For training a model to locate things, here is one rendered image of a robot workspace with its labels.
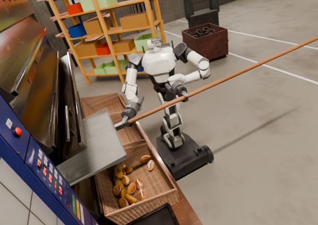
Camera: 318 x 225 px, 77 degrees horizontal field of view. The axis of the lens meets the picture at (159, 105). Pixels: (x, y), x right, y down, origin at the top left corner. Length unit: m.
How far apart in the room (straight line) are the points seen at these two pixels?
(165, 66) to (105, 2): 2.87
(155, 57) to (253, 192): 1.60
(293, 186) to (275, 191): 0.19
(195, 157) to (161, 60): 1.18
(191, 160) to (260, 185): 0.71
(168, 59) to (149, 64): 0.16
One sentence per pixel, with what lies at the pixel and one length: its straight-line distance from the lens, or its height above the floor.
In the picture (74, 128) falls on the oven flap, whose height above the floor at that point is 1.41.
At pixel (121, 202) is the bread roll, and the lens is 1.63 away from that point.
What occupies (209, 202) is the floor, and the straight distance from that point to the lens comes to 2.26.
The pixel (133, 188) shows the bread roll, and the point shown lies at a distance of 1.69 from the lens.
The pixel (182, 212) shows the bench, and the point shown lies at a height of 0.58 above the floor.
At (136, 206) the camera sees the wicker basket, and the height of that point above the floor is 0.78.
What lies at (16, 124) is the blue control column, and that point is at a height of 1.67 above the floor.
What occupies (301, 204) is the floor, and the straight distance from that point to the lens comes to 2.36.
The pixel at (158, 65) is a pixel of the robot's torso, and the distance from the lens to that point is 1.70.
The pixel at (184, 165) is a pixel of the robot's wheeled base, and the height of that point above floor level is 0.19.
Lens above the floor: 1.95
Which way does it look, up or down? 33 degrees down
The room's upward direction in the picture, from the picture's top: 15 degrees counter-clockwise
